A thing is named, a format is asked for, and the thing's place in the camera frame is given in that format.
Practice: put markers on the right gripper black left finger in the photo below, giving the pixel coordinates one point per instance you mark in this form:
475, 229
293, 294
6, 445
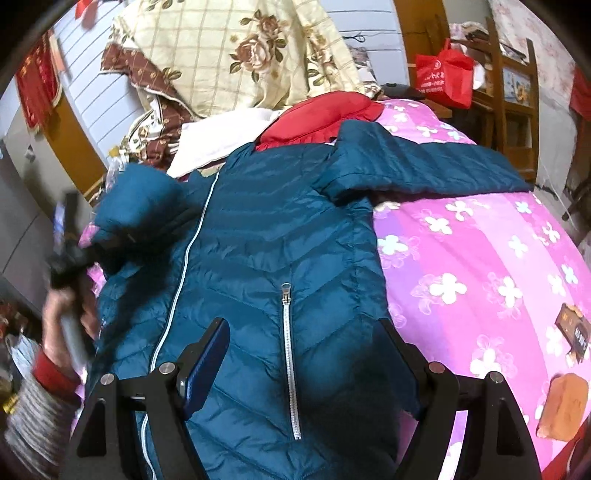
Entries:
104, 445

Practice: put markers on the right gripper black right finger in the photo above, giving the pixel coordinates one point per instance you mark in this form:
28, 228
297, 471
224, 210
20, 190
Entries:
496, 443

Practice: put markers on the teal puffer down jacket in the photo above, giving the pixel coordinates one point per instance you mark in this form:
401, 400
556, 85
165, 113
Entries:
281, 244

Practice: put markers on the striped sleeve forearm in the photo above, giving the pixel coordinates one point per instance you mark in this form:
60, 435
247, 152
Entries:
38, 431

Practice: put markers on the person's left hand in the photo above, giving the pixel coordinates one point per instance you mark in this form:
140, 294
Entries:
57, 304

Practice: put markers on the orange brown packet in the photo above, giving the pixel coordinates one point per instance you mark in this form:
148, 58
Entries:
564, 408

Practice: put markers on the dark brown small box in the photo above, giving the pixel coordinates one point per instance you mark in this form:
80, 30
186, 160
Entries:
575, 328

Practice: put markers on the pink floral bed sheet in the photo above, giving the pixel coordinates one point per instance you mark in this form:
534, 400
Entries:
477, 282

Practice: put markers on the brown patterned blanket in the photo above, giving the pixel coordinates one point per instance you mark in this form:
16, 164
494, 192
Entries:
153, 137

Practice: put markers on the white folded cloth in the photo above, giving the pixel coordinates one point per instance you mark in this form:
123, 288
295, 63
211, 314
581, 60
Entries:
214, 138

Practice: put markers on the red hanging decoration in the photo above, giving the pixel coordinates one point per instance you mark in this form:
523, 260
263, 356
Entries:
37, 80

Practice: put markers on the cream floral quilt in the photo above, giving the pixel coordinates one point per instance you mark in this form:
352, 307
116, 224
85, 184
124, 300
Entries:
216, 56

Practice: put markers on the red pillow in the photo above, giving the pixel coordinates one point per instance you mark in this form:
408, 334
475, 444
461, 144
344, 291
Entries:
318, 120

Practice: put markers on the wooden chair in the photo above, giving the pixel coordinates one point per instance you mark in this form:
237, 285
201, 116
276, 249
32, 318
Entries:
504, 114

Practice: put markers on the red shopping bag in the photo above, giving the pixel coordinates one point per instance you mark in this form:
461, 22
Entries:
446, 78

